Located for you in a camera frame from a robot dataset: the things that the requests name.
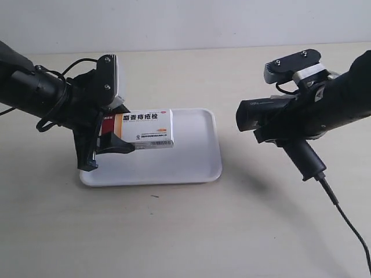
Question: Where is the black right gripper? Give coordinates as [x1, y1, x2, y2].
[253, 86, 327, 143]

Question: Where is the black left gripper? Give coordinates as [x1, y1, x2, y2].
[67, 69, 135, 171]

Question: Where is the white medicine box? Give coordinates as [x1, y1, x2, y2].
[100, 109, 174, 150]

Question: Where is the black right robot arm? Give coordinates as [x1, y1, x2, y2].
[254, 50, 370, 143]

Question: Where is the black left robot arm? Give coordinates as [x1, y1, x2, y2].
[1, 43, 135, 171]

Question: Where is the white plastic tray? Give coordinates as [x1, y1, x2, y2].
[79, 108, 223, 187]

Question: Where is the black scanner cable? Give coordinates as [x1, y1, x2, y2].
[317, 172, 371, 269]

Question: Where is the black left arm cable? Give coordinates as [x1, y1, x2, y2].
[34, 58, 101, 85]

